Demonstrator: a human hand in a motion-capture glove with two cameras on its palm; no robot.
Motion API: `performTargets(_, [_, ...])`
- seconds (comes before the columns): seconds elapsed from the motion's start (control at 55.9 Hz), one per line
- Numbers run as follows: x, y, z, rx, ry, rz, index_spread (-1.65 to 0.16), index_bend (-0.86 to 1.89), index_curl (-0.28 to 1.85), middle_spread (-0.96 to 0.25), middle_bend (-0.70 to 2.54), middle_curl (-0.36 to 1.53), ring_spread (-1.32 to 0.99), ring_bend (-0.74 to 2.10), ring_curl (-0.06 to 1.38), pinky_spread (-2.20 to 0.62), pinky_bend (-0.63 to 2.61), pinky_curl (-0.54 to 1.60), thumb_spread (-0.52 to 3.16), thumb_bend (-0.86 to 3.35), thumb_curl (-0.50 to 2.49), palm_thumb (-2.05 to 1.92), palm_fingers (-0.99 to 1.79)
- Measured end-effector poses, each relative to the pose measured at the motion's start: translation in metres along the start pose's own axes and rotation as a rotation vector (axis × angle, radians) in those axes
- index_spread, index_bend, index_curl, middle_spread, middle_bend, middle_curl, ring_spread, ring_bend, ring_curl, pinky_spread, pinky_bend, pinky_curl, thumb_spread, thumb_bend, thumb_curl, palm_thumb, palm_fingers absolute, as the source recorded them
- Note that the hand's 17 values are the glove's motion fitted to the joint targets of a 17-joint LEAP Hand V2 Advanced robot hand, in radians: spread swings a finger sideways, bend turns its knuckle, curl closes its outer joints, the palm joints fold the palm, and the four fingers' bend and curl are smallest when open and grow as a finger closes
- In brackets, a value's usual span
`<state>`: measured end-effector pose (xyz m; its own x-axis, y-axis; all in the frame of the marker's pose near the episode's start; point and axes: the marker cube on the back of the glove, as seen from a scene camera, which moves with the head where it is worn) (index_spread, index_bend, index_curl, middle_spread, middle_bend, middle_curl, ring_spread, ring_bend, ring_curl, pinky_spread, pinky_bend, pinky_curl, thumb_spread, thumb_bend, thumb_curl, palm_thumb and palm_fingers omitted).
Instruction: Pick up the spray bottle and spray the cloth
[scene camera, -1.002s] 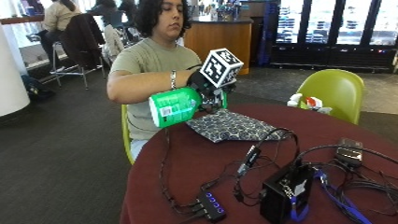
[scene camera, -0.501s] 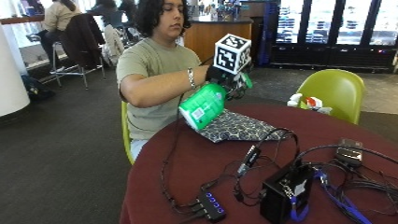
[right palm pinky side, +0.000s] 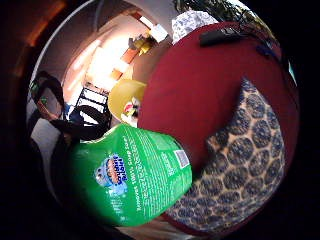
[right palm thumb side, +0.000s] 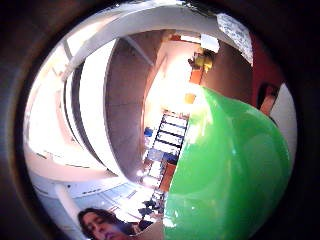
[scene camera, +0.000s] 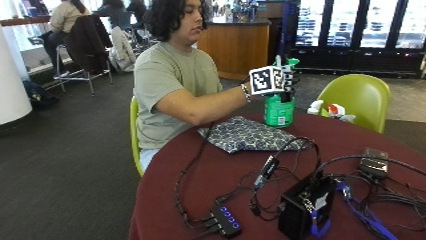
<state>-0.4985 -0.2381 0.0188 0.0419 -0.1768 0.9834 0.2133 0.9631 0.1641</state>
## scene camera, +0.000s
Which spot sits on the green spray bottle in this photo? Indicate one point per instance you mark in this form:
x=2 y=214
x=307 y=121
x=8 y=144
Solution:
x=279 y=113

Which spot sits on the white marker cube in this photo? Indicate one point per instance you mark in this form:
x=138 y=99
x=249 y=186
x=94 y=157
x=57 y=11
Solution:
x=266 y=80

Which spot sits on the white spray bottle red trigger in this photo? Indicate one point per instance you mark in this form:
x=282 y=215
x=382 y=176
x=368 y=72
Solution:
x=334 y=111

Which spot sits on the wooden counter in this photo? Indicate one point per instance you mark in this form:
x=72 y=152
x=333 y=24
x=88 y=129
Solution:
x=234 y=46

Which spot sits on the lime green chair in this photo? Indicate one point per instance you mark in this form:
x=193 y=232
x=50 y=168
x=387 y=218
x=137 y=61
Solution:
x=134 y=133
x=357 y=96

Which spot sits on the blue patterned cloth pouch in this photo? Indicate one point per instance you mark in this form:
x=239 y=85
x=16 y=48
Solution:
x=247 y=135

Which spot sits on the glass door drinks fridges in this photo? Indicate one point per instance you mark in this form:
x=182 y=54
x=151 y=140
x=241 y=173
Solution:
x=359 y=33

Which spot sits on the person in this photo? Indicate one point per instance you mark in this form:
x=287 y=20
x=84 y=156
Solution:
x=136 y=10
x=64 y=20
x=167 y=76
x=108 y=8

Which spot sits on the small black flat device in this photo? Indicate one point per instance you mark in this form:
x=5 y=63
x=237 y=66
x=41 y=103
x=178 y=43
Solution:
x=372 y=164

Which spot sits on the black box device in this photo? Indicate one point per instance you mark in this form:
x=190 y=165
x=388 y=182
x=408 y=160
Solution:
x=306 y=206

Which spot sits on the light grey hanging coat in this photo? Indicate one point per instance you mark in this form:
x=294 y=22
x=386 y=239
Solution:
x=121 y=50

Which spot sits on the black hub with blue lights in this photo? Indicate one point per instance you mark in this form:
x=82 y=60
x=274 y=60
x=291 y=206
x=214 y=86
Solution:
x=226 y=220

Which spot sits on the metal stool chair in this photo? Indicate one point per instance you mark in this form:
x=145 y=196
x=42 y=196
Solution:
x=81 y=78

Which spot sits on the dark jacket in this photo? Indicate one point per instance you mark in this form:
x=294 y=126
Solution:
x=86 y=43

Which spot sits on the dark bag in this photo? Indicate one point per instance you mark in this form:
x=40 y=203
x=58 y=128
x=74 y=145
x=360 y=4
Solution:
x=40 y=95

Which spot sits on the white round column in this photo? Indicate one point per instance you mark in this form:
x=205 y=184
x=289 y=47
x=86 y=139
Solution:
x=10 y=80

